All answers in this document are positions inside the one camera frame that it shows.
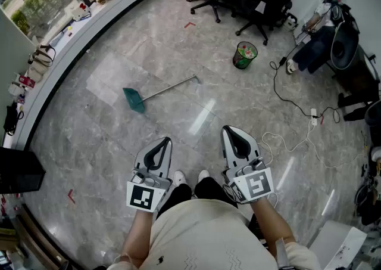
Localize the white cable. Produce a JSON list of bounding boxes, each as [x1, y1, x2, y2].
[[260, 124, 367, 170]]

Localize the grey marble floor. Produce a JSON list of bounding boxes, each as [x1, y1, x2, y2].
[[22, 0, 376, 268]]

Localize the red and white box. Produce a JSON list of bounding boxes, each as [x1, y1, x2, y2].
[[14, 73, 36, 89]]

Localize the person's right forearm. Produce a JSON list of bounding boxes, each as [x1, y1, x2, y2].
[[251, 196, 296, 247]]

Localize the green dustpan with metal handle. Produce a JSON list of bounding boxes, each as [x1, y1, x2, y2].
[[122, 75, 200, 114]]

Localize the person's left white shoe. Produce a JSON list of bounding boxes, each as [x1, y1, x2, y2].
[[173, 170, 187, 187]]

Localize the beige handbag with brown straps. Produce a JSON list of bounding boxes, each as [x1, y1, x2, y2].
[[27, 44, 57, 82]]

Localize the black box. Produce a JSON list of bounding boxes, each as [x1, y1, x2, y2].
[[0, 146, 47, 195]]

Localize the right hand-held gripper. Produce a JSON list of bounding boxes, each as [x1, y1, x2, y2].
[[220, 125, 275, 205]]

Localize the black bag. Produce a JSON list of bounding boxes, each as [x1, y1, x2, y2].
[[3, 102, 25, 137]]

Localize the person's left forearm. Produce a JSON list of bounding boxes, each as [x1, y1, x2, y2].
[[120, 210, 155, 263]]

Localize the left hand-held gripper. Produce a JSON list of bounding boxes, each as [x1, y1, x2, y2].
[[126, 136, 174, 213]]

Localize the person's black trousers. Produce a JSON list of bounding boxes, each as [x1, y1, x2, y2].
[[156, 176, 239, 219]]

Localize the white small appliance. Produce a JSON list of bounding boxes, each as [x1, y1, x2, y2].
[[282, 12, 299, 30]]

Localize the white cat plush toy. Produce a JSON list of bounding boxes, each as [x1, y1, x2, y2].
[[71, 2, 92, 23]]

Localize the black power cable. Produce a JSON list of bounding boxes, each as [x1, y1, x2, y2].
[[268, 56, 341, 125]]

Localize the black mesh waste basket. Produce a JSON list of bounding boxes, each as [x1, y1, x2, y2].
[[232, 41, 258, 70]]

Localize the white table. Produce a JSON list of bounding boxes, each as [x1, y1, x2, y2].
[[307, 220, 368, 270]]

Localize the grey mesh round chair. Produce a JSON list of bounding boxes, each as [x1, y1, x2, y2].
[[329, 20, 360, 70]]

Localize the person's cream shirt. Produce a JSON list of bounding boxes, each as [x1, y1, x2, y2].
[[107, 198, 322, 270]]

